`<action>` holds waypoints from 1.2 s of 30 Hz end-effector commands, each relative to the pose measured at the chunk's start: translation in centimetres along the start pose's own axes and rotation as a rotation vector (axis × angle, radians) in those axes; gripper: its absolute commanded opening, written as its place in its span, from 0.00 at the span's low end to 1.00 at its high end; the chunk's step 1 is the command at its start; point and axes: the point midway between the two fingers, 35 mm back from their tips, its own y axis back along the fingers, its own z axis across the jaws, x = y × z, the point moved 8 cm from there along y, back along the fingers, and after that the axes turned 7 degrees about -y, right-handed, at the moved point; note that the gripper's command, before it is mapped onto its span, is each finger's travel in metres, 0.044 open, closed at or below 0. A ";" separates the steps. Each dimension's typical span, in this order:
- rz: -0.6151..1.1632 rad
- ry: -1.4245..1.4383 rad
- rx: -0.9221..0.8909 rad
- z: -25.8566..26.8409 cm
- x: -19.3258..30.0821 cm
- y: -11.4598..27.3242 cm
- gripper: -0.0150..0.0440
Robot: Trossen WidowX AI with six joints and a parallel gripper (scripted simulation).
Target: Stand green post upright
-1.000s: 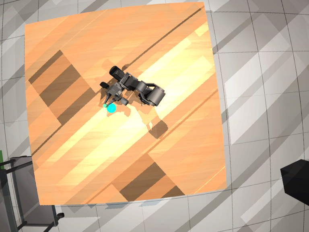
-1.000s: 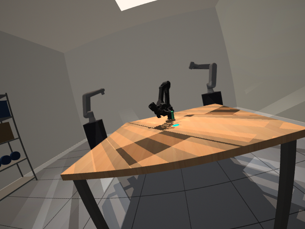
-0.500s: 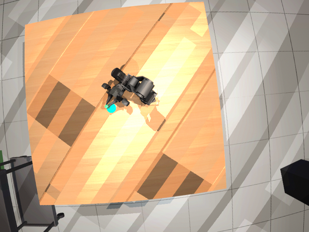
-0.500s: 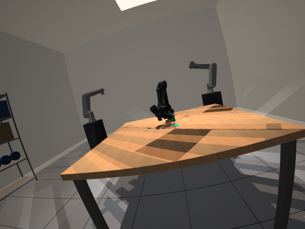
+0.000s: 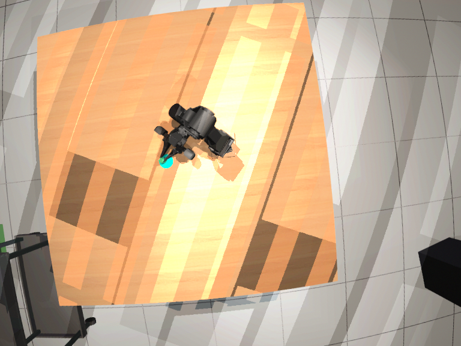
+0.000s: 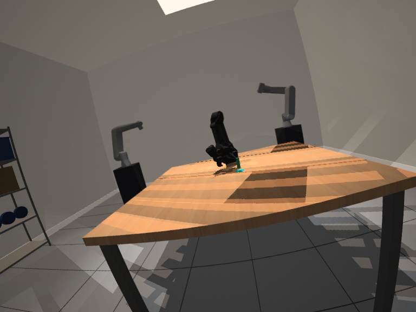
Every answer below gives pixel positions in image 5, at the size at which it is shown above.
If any cyan circle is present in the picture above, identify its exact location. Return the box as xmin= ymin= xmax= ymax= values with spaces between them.
xmin=159 ymin=154 xmax=173 ymax=168

